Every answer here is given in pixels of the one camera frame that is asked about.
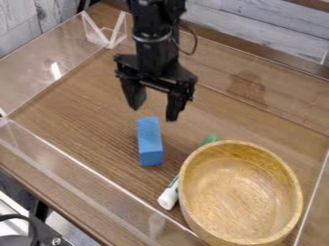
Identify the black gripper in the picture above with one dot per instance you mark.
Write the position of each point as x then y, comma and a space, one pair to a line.
153, 67

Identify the blue rectangular block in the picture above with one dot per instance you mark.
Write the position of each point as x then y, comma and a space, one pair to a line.
149, 141

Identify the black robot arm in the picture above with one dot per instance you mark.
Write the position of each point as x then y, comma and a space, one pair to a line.
156, 19

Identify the brown wooden bowl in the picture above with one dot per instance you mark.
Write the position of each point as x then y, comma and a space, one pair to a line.
239, 194

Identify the white green marker pen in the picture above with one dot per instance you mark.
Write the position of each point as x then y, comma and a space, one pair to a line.
168, 197

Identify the black metal table leg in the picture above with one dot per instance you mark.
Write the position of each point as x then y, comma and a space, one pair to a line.
41, 211

